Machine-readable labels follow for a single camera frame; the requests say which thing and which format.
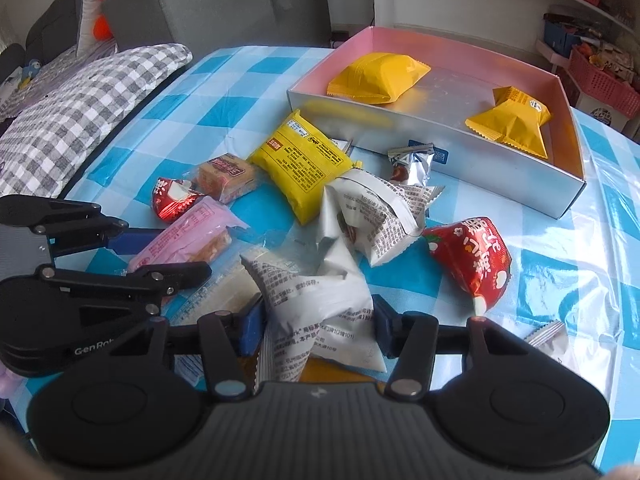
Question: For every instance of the white bookshelf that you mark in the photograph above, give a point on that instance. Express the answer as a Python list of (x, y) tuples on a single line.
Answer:
[(450, 0)]

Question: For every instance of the white orange plush toy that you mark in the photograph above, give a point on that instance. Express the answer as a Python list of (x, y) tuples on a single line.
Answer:
[(102, 27)]

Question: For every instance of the plain yellow snack packet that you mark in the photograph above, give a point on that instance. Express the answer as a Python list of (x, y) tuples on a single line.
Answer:
[(377, 77)]

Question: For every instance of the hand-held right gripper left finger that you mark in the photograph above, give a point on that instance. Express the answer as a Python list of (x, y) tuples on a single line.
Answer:
[(252, 332)]

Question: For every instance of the pink snack packet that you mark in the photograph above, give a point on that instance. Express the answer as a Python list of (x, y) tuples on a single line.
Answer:
[(185, 237)]

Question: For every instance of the white storage box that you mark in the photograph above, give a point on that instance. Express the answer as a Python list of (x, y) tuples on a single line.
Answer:
[(602, 112)]

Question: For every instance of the grey sofa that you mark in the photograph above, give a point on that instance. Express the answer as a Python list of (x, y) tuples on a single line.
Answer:
[(225, 10)]

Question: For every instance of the large pink basket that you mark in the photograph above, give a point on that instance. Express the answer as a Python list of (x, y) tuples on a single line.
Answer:
[(600, 80)]

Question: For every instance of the blue checked tablecloth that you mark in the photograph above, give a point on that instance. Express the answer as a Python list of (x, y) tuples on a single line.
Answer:
[(225, 90)]

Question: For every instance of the yellow snack packet with logo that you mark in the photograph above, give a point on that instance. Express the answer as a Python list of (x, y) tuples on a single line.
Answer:
[(510, 120)]

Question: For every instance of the white nut snack packet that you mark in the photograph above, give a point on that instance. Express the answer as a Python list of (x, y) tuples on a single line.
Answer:
[(375, 225), (310, 305)]

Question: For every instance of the blue box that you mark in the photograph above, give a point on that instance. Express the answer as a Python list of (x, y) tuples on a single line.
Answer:
[(562, 40)]

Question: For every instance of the small silver candy wrapper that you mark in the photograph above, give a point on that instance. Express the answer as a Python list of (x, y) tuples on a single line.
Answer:
[(415, 167)]

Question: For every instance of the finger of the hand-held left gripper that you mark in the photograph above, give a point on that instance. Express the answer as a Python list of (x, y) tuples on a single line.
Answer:
[(175, 275), (135, 240)]

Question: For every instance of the orange snack packet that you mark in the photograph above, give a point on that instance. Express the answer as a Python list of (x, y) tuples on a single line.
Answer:
[(325, 371)]

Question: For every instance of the brown cake clear packet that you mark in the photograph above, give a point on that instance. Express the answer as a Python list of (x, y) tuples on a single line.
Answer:
[(225, 175)]

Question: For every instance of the red snack packet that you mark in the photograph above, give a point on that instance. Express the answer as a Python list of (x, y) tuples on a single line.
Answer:
[(172, 200), (470, 255)]

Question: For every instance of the blue bird toy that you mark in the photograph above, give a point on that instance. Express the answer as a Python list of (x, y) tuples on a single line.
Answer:
[(31, 69)]

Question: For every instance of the clear pale biscuit packet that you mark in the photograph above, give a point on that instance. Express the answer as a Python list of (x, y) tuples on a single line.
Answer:
[(230, 292)]

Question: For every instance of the yellow snack packet black text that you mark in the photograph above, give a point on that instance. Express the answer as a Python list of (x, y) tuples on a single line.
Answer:
[(300, 170)]

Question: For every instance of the grey checked pillow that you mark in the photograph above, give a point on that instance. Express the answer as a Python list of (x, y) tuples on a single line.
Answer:
[(85, 110)]

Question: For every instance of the small white candy wrapper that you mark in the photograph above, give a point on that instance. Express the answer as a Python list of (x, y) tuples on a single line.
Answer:
[(550, 340)]

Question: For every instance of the silver box with pink lining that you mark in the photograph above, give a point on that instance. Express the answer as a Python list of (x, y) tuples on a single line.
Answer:
[(400, 130)]

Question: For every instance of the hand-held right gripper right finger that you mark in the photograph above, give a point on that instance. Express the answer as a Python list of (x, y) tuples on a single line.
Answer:
[(382, 327)]

